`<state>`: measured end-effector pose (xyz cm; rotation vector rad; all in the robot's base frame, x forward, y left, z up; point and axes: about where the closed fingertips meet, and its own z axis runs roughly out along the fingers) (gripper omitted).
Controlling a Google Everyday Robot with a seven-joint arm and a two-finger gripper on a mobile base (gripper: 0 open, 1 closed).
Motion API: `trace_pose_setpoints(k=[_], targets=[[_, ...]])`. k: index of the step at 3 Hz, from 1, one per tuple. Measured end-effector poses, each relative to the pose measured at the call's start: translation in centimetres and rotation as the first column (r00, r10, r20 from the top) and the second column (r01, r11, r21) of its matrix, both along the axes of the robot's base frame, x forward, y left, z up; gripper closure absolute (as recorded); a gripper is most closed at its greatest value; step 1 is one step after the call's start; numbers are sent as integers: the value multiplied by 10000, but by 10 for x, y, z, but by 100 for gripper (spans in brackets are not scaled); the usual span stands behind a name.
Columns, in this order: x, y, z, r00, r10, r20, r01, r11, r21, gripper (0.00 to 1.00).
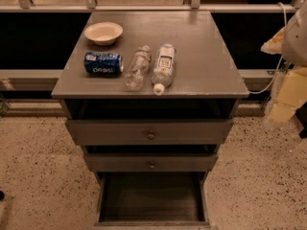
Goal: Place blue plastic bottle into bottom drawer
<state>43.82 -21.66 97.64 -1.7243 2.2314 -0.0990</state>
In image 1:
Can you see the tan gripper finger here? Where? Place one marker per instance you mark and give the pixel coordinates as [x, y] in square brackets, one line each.
[274, 45]
[288, 95]

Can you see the blue label plastic bottle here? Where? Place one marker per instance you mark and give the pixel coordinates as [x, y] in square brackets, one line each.
[163, 69]

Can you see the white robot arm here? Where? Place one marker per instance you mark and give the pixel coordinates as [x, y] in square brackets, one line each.
[294, 46]

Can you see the grey wooden drawer cabinet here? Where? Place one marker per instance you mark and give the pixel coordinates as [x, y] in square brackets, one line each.
[206, 84]

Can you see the grey top drawer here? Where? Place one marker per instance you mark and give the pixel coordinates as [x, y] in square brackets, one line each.
[142, 132]

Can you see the clear crushed plastic bottle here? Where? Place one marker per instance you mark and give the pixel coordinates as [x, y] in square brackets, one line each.
[138, 68]

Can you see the grey open bottom drawer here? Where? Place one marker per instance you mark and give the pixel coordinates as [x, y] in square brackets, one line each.
[152, 201]

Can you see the grey middle drawer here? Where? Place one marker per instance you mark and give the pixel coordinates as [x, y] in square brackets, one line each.
[116, 162]

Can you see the white bowl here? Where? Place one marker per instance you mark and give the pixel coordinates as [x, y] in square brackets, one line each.
[104, 33]

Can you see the blue pepsi can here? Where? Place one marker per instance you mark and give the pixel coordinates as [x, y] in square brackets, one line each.
[104, 63]

